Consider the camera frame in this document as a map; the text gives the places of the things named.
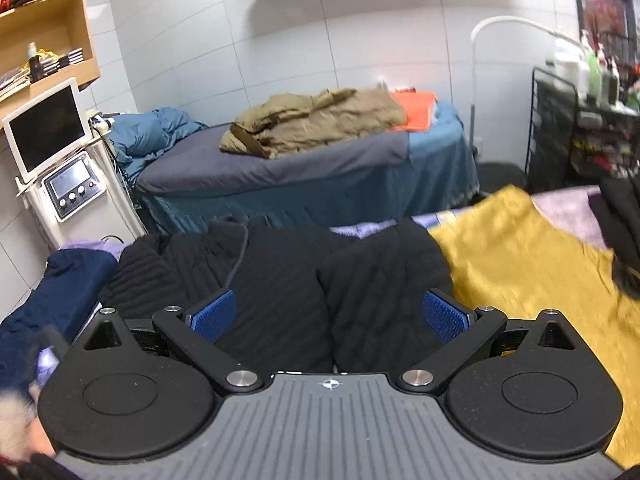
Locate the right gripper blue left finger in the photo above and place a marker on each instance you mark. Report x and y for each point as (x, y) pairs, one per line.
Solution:
(213, 316)

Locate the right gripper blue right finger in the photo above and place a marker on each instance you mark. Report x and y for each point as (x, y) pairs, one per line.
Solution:
(447, 317)

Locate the black quilted jacket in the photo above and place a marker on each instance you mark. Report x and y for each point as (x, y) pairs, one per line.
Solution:
(307, 299)

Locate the yellow garment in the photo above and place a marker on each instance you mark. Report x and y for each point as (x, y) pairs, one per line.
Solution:
(504, 253)

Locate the navy blue garment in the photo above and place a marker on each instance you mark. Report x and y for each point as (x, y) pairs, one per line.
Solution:
(64, 298)

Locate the blue massage bed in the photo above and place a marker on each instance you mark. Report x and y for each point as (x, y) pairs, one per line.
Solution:
(385, 176)

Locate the white beauty machine with screen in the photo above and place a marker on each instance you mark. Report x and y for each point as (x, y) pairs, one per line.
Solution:
(68, 178)

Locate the khaki jacket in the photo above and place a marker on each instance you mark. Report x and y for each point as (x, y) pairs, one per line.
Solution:
(289, 124)

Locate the blue crumpled duvet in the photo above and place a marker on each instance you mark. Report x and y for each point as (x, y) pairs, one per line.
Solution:
(139, 139)

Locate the black garment with white letters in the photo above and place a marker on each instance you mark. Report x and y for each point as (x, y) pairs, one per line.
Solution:
(616, 208)

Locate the orange cloth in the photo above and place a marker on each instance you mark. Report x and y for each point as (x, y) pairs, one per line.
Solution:
(419, 108)

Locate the white plastic bottle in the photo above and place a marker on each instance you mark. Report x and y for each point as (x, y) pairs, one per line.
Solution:
(571, 70)

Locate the green bottle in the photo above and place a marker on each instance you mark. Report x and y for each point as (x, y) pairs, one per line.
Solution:
(594, 78)

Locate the white arched floor lamp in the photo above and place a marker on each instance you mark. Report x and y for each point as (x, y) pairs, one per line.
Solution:
(500, 88)

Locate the black wire rack cart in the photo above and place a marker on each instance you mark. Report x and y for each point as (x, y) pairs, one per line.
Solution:
(574, 143)

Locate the wooden wall shelf unit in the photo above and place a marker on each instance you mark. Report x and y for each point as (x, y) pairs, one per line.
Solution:
(58, 26)

